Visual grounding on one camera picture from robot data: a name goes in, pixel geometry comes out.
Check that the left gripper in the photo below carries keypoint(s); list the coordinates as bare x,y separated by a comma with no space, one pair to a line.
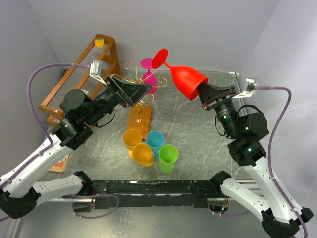
129,93

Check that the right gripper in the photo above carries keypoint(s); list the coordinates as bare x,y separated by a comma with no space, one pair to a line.
209,91

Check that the pink wine glass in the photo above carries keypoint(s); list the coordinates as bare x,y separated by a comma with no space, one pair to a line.
149,77

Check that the red wine glass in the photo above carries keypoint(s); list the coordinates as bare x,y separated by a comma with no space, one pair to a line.
186,79

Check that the blue wine glass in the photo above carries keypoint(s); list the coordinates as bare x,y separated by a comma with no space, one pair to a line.
155,140

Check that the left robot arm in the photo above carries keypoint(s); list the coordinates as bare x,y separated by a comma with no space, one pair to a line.
20,189

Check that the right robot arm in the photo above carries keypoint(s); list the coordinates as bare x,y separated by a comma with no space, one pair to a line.
280,215

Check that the orange wine glass rear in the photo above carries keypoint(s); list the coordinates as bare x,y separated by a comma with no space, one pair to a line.
131,138

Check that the orange wine glass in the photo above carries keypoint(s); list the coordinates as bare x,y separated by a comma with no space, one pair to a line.
131,138
142,154

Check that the wooden rack shelf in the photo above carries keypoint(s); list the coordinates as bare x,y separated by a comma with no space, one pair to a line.
79,78

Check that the orange wine glass front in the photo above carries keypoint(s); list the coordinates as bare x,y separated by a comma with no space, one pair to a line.
142,154

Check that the green wine glass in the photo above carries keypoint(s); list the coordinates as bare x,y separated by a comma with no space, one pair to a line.
168,156

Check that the yellow block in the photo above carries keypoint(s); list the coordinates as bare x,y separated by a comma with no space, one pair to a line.
99,43

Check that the orange picture card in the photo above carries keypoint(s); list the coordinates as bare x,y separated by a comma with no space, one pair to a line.
59,167

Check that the gold wire glass rack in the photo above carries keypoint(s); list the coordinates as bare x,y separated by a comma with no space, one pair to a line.
140,114

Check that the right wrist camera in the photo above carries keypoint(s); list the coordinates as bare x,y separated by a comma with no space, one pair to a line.
249,89

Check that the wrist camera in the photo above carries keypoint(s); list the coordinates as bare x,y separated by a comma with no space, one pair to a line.
96,71
249,89

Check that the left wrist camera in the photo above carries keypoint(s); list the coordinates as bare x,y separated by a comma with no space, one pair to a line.
96,71

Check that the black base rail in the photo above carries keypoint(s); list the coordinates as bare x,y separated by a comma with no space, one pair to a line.
158,193

